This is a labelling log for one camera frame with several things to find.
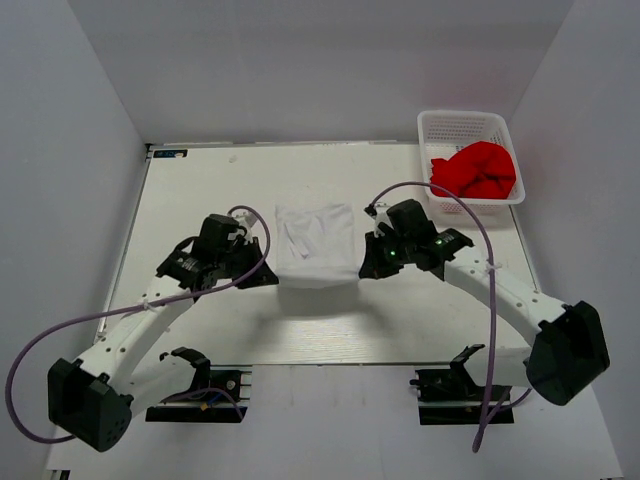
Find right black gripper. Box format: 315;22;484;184
361;228;415;280

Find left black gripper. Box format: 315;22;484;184
216;236;278;289

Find white t-shirt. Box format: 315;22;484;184
275;203;358;289

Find red t-shirt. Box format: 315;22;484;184
430;141;517;200

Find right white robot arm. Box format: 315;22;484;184
359;200;610;406

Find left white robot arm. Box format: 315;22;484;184
47;206;279;452

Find white plastic basket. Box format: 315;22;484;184
417;110;525;214

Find blue table label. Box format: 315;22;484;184
153;149;188;159

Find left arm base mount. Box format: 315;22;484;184
144;366;252;424

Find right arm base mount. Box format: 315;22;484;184
409;344;485;426

